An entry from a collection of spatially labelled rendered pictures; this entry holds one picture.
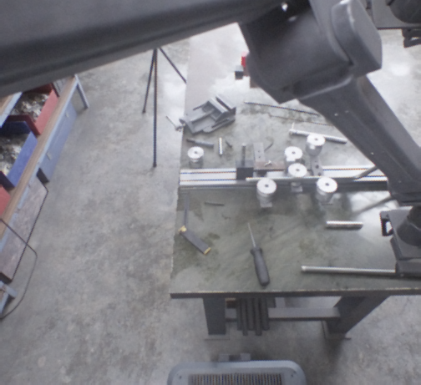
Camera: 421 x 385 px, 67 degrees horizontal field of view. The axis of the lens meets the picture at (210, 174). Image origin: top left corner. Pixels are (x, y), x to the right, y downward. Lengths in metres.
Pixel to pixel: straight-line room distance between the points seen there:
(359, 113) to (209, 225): 0.61
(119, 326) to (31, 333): 0.43
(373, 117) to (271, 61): 0.14
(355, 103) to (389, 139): 0.09
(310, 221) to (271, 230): 0.11
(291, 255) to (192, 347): 0.94
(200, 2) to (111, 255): 1.81
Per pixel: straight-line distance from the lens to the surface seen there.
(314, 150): 1.02
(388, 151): 0.46
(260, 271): 0.82
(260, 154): 1.01
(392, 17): 0.54
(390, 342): 1.86
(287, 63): 0.31
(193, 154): 1.01
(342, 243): 0.93
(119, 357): 1.75
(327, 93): 0.34
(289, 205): 0.95
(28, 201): 2.18
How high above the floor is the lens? 1.66
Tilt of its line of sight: 50 degrees down
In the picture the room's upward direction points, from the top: 3 degrees counter-clockwise
